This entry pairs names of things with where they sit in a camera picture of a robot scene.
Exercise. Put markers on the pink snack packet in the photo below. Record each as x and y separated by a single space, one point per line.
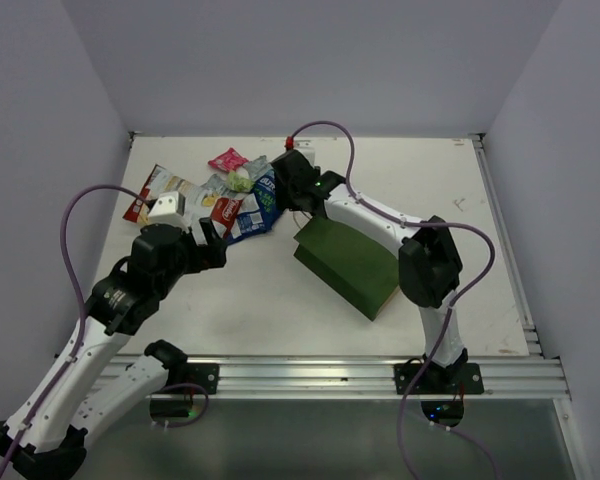
228 161

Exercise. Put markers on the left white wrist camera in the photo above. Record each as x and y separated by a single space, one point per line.
169 209

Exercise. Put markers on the green paper bag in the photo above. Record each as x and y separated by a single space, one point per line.
357 268

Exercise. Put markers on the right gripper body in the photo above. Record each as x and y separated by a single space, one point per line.
288 197

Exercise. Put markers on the blue burts chips bag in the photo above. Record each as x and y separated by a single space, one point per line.
265 192
252 219

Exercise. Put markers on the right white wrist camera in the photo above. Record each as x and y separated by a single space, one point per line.
305 147

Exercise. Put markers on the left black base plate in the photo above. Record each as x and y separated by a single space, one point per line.
200 375

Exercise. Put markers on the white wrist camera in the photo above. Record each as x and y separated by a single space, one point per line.
305 147
169 209

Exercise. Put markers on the light green snack packet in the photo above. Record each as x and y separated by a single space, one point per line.
239 183

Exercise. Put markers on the large red white chips bag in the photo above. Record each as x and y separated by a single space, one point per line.
200 203

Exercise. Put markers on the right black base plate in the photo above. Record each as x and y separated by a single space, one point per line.
410 377

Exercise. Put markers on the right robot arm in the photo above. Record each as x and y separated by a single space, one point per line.
428 260

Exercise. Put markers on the aluminium mounting rail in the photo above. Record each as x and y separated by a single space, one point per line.
374 378

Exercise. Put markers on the silver grey snack packet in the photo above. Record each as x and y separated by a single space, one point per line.
217 185

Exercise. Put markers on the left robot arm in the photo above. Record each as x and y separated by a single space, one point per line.
49 436

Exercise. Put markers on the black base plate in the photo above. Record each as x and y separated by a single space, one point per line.
410 377
200 375

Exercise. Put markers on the blue Burts chips bag front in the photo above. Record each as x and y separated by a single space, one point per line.
265 192

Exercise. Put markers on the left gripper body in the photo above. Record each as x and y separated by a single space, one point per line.
193 258

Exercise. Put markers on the blue Burts chips bag back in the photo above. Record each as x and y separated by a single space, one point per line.
252 219

